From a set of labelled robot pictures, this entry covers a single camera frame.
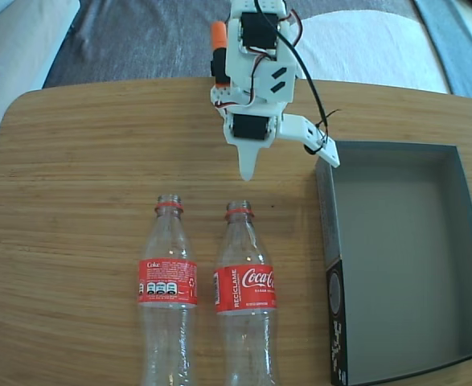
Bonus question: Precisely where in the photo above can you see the clear bottle Coca-Cola logo label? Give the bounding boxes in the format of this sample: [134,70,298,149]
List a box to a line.
[212,199,280,386]

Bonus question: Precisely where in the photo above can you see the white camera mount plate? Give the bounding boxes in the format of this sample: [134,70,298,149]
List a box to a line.
[281,113,341,168]

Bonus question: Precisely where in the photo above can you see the grey cardboard box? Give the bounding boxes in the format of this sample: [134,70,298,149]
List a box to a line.
[314,139,472,386]

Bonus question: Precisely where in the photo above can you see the beige sofa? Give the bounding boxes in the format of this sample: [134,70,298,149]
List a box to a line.
[0,0,82,186]

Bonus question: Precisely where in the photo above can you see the orange black clamp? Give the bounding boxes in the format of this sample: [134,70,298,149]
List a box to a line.
[210,21,231,90]

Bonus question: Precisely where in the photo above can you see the grey rug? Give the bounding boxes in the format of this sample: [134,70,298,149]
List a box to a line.
[42,0,421,90]

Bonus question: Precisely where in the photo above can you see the clear bottle Coke nutrition label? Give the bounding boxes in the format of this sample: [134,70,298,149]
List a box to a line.
[137,194,199,386]

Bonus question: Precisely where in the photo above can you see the white cloth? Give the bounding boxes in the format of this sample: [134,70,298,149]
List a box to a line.
[291,10,449,96]

